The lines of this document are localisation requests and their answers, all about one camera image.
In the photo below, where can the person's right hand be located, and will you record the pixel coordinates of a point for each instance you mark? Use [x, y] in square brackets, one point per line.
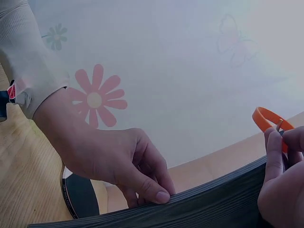
[282, 190]

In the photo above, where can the person's left hand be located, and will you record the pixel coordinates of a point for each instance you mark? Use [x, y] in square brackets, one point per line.
[99, 152]

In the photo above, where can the person's left fingers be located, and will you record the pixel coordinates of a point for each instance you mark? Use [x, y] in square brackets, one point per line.
[133, 196]

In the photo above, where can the person's right thumb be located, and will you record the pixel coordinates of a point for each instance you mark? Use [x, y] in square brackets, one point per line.
[295, 140]

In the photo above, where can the person's left thumb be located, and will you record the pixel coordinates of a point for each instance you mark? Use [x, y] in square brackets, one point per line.
[145, 187]

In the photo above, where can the dark wood-grain board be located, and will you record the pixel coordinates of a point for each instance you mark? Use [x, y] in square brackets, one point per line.
[190, 209]

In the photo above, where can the person's left forearm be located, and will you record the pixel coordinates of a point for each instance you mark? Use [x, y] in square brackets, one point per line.
[23, 47]

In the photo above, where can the black round disc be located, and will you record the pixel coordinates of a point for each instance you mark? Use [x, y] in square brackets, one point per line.
[79, 194]

